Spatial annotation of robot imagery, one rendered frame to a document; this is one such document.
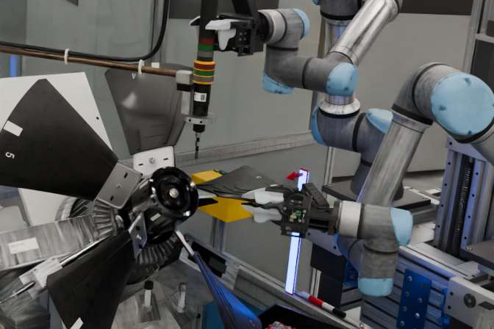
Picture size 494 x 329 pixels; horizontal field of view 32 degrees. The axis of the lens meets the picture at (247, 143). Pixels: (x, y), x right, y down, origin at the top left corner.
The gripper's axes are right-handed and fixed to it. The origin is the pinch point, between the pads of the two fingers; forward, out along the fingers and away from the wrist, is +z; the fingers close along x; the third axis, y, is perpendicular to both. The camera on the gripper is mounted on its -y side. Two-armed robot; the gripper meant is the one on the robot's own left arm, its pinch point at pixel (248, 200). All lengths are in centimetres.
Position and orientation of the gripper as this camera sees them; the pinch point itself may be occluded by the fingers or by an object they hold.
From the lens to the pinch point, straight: 187.4
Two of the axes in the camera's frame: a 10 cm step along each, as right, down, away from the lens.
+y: -1.9, 3.6, -9.2
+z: -9.8, -1.4, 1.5
